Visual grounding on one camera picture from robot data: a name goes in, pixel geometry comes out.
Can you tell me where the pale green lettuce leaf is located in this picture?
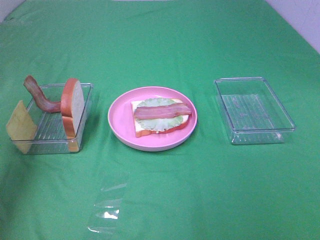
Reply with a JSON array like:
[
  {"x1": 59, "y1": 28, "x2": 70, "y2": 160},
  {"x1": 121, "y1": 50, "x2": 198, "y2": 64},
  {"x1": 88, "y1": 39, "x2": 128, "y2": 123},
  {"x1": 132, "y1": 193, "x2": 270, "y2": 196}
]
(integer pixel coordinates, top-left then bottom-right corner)
[{"x1": 131, "y1": 97, "x2": 189, "y2": 137}]

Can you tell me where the bacon strip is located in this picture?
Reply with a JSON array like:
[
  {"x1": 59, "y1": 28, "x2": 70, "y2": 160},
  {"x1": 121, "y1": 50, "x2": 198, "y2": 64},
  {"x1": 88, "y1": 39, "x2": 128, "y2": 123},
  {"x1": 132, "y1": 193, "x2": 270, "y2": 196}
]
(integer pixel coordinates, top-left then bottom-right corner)
[
  {"x1": 133, "y1": 103, "x2": 192, "y2": 120},
  {"x1": 23, "y1": 75, "x2": 61, "y2": 113}
]

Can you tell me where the yellow cheese slice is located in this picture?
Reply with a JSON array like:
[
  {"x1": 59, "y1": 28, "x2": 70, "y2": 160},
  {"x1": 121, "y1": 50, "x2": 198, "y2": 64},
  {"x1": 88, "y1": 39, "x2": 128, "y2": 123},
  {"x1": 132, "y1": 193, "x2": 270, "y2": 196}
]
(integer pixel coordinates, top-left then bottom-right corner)
[{"x1": 6, "y1": 100, "x2": 38, "y2": 154}]

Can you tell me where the pink round plate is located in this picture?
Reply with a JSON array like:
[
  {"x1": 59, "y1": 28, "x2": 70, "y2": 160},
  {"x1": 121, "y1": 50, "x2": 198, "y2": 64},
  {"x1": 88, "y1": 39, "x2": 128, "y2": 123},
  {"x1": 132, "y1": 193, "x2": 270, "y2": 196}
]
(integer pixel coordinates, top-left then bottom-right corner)
[{"x1": 107, "y1": 86, "x2": 198, "y2": 152}]

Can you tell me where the green tablecloth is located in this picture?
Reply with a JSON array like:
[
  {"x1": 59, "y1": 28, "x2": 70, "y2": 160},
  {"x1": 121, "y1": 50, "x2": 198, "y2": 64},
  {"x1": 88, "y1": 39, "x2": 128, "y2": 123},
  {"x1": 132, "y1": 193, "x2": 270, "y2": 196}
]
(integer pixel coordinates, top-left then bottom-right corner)
[{"x1": 0, "y1": 0, "x2": 320, "y2": 240}]

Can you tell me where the right clear plastic container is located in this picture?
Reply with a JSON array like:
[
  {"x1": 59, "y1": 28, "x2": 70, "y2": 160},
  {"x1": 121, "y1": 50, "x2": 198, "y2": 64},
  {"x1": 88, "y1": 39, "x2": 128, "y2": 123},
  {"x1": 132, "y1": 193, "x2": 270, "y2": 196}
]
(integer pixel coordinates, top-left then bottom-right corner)
[{"x1": 213, "y1": 76, "x2": 296, "y2": 145}]

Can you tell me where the clear plastic container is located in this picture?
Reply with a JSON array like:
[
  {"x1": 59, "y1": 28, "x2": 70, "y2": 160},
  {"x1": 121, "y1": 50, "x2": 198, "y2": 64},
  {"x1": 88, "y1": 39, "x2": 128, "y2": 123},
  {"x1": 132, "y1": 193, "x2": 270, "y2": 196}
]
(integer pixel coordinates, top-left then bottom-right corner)
[
  {"x1": 213, "y1": 76, "x2": 296, "y2": 145},
  {"x1": 22, "y1": 83, "x2": 93, "y2": 155}
]

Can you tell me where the clear tape patch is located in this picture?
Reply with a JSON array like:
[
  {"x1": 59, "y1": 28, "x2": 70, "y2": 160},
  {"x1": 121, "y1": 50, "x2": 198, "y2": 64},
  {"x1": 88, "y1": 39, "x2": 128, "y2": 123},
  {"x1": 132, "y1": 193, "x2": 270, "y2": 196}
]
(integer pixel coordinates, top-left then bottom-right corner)
[{"x1": 87, "y1": 172, "x2": 129, "y2": 240}]

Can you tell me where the left clear plastic container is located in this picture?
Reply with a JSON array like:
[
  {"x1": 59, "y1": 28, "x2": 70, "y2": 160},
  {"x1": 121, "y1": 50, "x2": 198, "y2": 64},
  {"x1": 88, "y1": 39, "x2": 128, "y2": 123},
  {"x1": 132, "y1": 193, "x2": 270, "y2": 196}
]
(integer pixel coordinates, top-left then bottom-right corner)
[{"x1": 22, "y1": 83, "x2": 93, "y2": 155}]

